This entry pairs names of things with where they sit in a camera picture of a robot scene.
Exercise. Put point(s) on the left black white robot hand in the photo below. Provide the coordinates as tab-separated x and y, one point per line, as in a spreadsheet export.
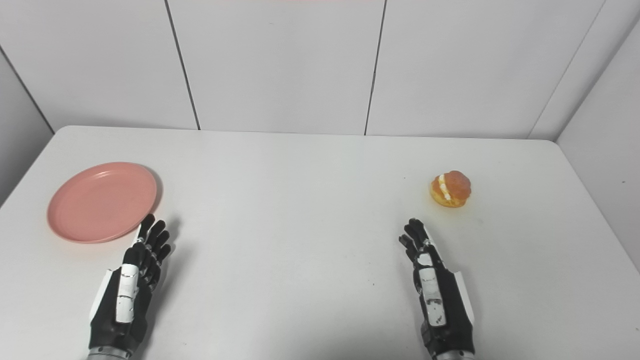
127	295

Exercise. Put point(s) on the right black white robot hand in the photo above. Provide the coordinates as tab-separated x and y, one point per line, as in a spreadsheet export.
435	300

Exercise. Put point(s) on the pink round plate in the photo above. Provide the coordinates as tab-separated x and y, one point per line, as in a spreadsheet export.
102	202

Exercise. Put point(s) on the cream puff pastry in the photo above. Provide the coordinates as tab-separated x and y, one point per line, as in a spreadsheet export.
451	188

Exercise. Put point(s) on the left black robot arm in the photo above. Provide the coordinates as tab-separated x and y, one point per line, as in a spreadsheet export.
110	354

